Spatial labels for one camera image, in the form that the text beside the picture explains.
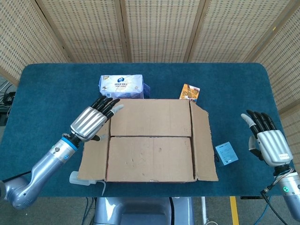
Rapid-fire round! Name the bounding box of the orange printed carton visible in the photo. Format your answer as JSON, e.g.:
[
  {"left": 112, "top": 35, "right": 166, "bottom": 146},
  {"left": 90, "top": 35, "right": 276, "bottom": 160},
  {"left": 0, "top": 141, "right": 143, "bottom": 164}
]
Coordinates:
[{"left": 179, "top": 83, "right": 201, "bottom": 104}]

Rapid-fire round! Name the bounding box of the white pole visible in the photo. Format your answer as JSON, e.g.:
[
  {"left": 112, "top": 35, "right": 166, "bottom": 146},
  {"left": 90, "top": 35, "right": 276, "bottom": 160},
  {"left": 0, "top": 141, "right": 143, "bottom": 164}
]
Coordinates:
[{"left": 201, "top": 196, "right": 207, "bottom": 225}]

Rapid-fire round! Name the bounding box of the white blue tissue pack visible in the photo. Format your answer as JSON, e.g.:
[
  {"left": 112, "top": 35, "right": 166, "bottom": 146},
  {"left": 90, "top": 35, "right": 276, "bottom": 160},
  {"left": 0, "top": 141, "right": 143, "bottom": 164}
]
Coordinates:
[{"left": 97, "top": 74, "right": 150, "bottom": 100}]

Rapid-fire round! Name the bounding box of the woven wooden folding screen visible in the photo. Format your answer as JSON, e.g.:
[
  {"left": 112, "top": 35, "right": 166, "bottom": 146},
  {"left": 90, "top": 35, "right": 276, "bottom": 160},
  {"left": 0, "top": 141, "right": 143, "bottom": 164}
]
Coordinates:
[{"left": 0, "top": 0, "right": 300, "bottom": 141}]

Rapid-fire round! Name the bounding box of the black floor cable tangle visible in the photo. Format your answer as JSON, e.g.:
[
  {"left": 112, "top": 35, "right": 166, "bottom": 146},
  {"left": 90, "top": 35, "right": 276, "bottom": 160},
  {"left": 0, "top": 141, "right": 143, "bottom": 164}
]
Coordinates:
[{"left": 0, "top": 79, "right": 17, "bottom": 127}]

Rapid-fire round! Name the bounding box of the white plastic squeeze bottle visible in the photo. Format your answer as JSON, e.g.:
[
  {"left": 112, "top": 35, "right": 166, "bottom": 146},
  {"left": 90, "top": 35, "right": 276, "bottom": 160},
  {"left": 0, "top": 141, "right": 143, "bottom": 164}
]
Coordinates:
[{"left": 69, "top": 171, "right": 106, "bottom": 196}]

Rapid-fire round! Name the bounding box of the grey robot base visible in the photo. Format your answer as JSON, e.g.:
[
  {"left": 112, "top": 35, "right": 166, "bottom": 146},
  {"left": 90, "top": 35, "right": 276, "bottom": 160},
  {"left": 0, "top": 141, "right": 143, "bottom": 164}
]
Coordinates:
[{"left": 93, "top": 196, "right": 195, "bottom": 225}]

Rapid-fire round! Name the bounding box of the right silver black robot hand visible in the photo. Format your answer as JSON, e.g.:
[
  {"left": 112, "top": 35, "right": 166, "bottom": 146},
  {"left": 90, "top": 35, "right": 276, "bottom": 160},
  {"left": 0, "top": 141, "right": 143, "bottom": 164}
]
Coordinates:
[{"left": 240, "top": 109, "right": 294, "bottom": 167}]

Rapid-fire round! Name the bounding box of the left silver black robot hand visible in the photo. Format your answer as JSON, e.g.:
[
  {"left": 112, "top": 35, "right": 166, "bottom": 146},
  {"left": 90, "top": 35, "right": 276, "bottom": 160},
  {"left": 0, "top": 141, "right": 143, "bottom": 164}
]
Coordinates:
[{"left": 69, "top": 96, "right": 124, "bottom": 143}]

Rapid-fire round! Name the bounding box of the cardboard box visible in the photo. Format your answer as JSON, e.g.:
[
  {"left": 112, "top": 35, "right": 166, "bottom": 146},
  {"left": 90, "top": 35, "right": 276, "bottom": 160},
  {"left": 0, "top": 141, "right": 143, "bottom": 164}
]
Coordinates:
[{"left": 77, "top": 98, "right": 220, "bottom": 183}]

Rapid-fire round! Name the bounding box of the small blue black box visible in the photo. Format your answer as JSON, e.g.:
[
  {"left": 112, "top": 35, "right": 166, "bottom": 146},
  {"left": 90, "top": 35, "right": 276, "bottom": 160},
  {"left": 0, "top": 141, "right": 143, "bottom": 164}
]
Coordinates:
[{"left": 215, "top": 141, "right": 239, "bottom": 167}]

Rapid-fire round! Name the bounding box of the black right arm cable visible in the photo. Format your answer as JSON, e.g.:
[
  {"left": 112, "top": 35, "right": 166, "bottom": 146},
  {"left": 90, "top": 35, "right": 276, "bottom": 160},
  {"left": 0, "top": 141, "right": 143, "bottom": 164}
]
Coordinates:
[{"left": 261, "top": 168, "right": 296, "bottom": 225}]

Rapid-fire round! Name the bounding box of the blue cloth-covered table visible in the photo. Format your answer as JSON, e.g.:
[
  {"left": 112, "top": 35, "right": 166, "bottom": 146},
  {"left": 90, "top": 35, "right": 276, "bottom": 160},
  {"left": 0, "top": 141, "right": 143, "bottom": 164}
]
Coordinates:
[{"left": 0, "top": 62, "right": 293, "bottom": 197}]

